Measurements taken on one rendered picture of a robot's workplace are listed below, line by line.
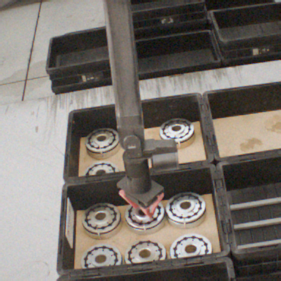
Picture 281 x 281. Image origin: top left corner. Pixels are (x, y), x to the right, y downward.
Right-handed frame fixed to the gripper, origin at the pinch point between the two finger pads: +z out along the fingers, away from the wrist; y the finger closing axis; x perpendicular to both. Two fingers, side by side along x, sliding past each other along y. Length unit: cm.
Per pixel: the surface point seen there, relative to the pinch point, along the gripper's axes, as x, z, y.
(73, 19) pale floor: -147, 89, 230
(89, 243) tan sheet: 14.8, 4.7, 6.0
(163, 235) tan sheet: 0.9, 4.0, -7.2
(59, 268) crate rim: 28.4, -5.1, -1.2
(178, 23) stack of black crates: -122, 38, 99
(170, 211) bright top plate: -4.3, 1.0, -5.2
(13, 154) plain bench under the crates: 1, 19, 66
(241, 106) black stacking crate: -47.8, -0.4, 4.7
